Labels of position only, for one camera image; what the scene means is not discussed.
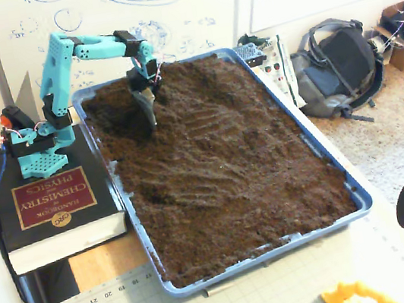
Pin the grey backpack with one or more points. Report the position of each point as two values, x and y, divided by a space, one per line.
341 60

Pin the perforated electronics box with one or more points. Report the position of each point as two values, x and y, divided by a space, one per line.
250 53

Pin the yellow plastic part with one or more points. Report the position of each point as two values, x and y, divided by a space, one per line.
348 297

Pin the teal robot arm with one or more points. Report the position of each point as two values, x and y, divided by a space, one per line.
54 67

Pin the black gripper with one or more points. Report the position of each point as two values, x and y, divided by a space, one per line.
138 85

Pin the black chemistry physics handbook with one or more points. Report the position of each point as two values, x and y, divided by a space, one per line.
59 220

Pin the white electronics board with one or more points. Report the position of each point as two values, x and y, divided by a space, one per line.
283 69

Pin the brown soil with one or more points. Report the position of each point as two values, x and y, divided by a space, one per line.
219 164

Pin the whiteboard with blue drawings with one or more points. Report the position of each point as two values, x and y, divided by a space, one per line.
183 8

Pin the small metal pin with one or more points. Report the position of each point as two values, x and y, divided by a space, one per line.
218 290

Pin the blue plastic tray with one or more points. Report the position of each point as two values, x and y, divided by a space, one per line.
346 190

